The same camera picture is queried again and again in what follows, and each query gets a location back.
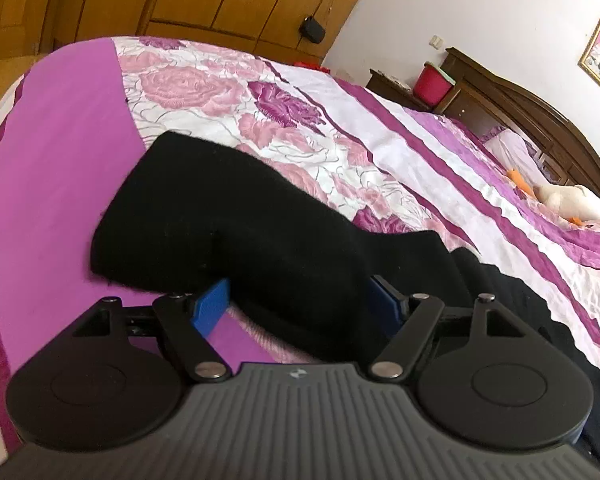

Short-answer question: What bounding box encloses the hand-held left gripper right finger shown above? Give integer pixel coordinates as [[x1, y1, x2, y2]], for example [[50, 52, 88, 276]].
[[367, 274, 527, 382]]

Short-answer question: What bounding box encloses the purple floral striped bedspread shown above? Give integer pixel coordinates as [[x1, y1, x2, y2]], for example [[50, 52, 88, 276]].
[[0, 36, 600, 466]]

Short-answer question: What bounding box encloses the dark wooden nightstand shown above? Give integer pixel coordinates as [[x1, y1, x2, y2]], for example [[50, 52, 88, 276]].
[[367, 68, 433, 111]]

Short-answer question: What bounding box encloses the dark wooden headboard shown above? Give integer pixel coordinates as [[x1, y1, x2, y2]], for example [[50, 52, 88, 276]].
[[435, 47, 600, 211]]

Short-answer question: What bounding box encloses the black garment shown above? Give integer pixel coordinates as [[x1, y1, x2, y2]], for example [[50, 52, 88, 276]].
[[90, 130, 600, 463]]

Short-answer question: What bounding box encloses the lilac pillow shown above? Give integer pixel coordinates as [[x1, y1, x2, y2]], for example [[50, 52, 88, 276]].
[[482, 127, 548, 181]]

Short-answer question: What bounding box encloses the small black bag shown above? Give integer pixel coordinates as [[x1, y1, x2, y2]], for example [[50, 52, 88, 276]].
[[300, 16, 327, 44]]

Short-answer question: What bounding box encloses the red bucket with green lid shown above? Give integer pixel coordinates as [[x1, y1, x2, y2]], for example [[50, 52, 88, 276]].
[[412, 61, 455, 108]]

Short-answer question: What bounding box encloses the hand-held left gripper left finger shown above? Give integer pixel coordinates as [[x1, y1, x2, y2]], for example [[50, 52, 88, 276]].
[[71, 277, 233, 381]]

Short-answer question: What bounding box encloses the white plush toy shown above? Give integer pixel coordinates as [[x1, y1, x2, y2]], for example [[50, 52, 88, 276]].
[[505, 167, 600, 227]]

